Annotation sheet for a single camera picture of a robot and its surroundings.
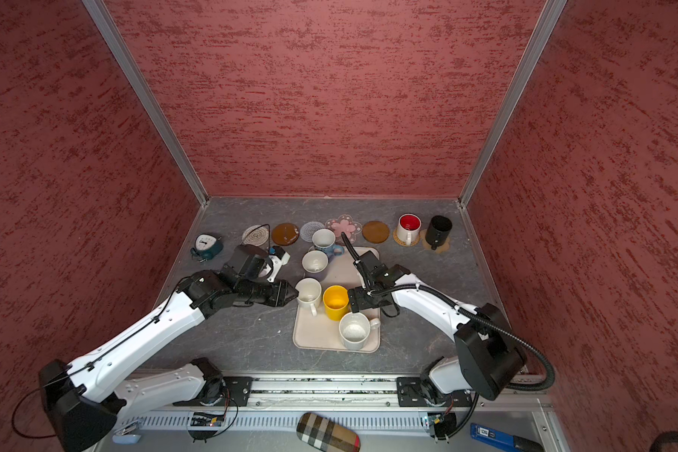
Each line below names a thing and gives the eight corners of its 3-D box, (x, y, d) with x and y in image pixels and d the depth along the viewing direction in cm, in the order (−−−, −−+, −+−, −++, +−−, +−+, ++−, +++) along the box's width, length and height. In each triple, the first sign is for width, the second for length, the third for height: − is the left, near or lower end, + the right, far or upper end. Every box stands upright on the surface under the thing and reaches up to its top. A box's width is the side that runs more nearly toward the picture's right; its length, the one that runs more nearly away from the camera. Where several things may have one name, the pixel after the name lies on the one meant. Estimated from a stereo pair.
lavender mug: (303, 281, 96) (300, 269, 90) (305, 261, 101) (302, 249, 95) (327, 281, 96) (326, 269, 90) (328, 262, 101) (327, 250, 95)
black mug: (428, 252, 106) (435, 238, 98) (423, 230, 113) (429, 215, 105) (448, 253, 106) (456, 238, 98) (442, 230, 113) (449, 215, 105)
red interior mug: (398, 250, 107) (402, 235, 100) (395, 228, 114) (398, 213, 107) (419, 250, 107) (424, 235, 100) (415, 228, 114) (419, 213, 107)
